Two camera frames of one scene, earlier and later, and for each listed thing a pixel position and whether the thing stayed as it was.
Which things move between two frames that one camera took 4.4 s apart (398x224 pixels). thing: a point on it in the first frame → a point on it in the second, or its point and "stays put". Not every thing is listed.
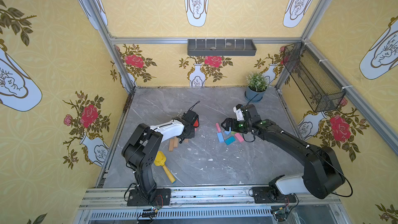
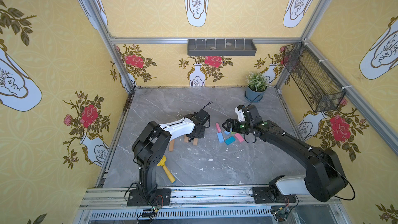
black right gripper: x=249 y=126 stays put
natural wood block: x=171 y=144 stays put
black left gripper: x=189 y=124 → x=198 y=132
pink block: x=218 y=127 stays put
